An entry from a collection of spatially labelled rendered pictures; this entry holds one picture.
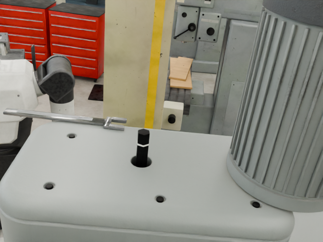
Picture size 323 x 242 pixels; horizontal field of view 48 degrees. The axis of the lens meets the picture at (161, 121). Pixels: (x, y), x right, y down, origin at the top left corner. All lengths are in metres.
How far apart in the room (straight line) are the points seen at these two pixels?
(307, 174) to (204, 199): 0.16
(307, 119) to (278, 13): 0.14
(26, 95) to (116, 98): 1.29
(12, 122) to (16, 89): 0.13
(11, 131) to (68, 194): 0.81
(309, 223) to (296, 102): 0.35
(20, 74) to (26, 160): 0.68
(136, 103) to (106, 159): 1.89
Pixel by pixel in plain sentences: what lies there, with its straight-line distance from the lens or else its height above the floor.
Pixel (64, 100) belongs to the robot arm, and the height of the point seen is 1.65.
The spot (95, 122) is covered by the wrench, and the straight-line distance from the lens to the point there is 0.73.
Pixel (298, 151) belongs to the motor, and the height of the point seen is 2.00.
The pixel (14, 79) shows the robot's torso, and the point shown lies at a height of 1.75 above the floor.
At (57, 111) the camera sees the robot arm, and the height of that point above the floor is 1.60.
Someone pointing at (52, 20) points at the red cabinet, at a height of 0.86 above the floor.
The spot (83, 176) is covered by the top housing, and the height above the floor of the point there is 1.89.
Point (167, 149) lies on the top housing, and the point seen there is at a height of 1.89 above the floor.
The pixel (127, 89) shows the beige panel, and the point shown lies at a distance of 2.47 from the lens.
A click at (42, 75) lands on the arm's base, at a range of 1.35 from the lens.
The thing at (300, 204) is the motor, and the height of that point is 1.91.
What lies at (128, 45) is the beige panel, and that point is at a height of 1.53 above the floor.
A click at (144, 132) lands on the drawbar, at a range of 0.60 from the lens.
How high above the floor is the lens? 2.26
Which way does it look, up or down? 29 degrees down
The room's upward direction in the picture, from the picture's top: 6 degrees clockwise
